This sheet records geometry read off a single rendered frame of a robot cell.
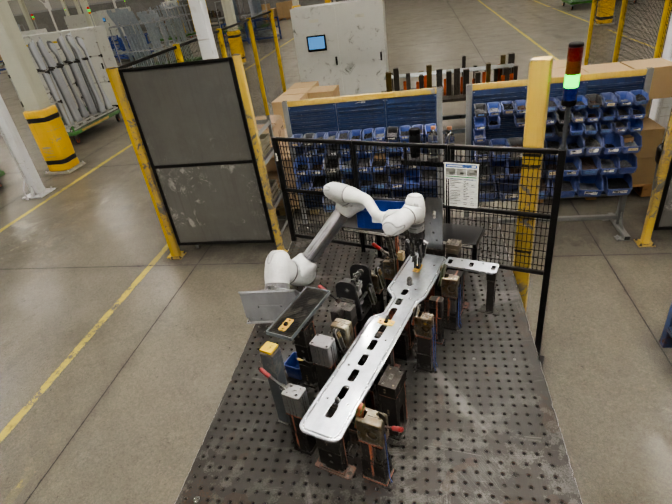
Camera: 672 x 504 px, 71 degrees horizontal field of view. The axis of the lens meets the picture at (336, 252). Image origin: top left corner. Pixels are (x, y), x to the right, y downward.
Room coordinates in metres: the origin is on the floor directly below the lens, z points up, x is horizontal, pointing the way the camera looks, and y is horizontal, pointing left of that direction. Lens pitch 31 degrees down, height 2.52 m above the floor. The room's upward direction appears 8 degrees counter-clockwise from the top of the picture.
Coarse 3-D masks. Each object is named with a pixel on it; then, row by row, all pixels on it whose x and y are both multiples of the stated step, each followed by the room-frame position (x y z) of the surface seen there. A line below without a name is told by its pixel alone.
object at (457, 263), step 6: (450, 258) 2.29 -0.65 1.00; (456, 258) 2.28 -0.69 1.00; (462, 258) 2.27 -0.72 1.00; (450, 264) 2.23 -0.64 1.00; (456, 264) 2.22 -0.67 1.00; (462, 264) 2.21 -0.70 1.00; (468, 264) 2.20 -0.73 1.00; (474, 264) 2.19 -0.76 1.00; (480, 264) 2.19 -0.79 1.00; (486, 264) 2.18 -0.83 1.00; (492, 264) 2.17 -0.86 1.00; (498, 264) 2.16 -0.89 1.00; (468, 270) 2.16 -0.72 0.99; (474, 270) 2.14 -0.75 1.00; (480, 270) 2.13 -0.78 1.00; (486, 270) 2.12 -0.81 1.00; (492, 270) 2.11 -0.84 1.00
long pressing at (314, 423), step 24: (408, 264) 2.29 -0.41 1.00; (432, 264) 2.25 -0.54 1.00; (408, 288) 2.06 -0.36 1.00; (384, 312) 1.88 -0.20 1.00; (408, 312) 1.86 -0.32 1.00; (360, 336) 1.73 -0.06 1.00; (384, 336) 1.71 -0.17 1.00; (384, 360) 1.55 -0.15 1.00; (336, 384) 1.45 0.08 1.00; (360, 384) 1.43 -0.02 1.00; (312, 408) 1.34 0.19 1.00; (312, 432) 1.22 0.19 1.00; (336, 432) 1.21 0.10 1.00
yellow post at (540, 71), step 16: (544, 64) 2.43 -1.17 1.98; (544, 80) 2.43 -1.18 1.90; (528, 96) 2.47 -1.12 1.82; (544, 96) 2.43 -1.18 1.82; (528, 112) 2.46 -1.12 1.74; (544, 112) 2.43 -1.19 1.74; (528, 128) 2.46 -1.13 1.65; (544, 128) 2.46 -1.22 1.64; (528, 144) 2.46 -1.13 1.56; (528, 160) 2.45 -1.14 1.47; (528, 176) 2.45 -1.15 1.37; (528, 192) 2.44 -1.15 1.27; (528, 208) 2.44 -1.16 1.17; (528, 224) 2.44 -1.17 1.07; (528, 240) 2.43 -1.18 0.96
